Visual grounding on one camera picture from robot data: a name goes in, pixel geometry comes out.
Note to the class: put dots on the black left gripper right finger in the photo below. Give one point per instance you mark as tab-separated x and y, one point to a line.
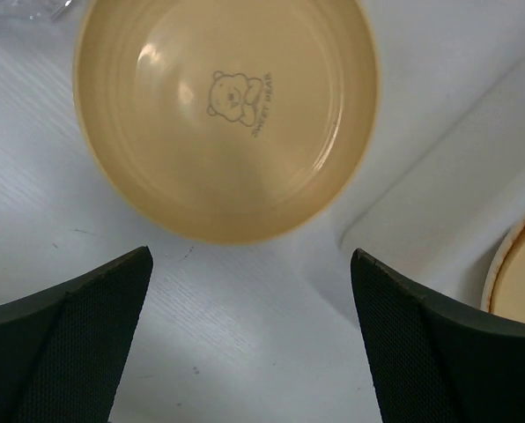
432	358

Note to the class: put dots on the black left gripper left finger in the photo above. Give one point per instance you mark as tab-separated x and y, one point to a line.
63	349

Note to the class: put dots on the yellow bear plate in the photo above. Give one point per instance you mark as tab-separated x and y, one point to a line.
504	287
227	121

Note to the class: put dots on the translucent white plastic bin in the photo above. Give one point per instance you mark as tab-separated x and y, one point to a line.
442	224

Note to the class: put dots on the clear glass far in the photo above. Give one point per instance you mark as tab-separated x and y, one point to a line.
45	10

